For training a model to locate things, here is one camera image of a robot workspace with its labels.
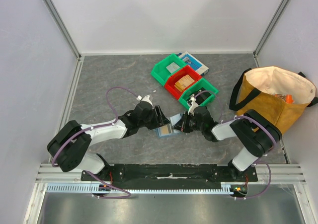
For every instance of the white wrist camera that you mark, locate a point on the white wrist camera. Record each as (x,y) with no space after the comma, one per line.
(193,106)
(147,98)

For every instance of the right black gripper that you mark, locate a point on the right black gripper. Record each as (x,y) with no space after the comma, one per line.
(184,122)

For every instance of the black items in bin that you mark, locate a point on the black items in bin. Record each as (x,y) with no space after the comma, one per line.
(201,97)

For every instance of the blue card holder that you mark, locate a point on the blue card holder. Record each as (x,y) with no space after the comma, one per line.
(173,120)

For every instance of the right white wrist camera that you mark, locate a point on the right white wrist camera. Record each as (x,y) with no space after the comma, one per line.
(193,106)

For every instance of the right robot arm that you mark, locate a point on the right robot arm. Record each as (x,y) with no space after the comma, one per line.
(256,133)

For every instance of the green bin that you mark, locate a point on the green bin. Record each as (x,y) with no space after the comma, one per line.
(160,73)
(202,87)

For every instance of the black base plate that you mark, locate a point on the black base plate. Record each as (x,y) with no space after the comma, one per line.
(171,176)

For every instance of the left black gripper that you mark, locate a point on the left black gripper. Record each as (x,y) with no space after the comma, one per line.
(159,120)

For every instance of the green bin far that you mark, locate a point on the green bin far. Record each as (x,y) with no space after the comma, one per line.
(160,73)

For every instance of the brown cards in bin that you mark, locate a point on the brown cards in bin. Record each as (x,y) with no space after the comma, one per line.
(183,83)

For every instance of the white cable duct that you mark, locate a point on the white cable duct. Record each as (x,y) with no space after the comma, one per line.
(95,188)

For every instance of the yellow tote bag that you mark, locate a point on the yellow tote bag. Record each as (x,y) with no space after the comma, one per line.
(264,90)

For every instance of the grey card in bin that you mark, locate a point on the grey card in bin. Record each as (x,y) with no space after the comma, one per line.
(172,67)

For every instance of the gold credit card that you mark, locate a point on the gold credit card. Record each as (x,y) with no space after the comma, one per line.
(165,130)

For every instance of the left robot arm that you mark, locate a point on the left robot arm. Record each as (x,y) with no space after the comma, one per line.
(69,147)

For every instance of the orange item in bag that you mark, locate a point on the orange item in bag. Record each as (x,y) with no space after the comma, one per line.
(289,99)

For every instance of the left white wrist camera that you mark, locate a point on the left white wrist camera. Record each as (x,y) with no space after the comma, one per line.
(147,98)

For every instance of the green bin near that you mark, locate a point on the green bin near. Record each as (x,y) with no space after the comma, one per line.
(202,87)

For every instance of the blue white box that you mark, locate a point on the blue white box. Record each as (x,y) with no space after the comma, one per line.
(194,63)

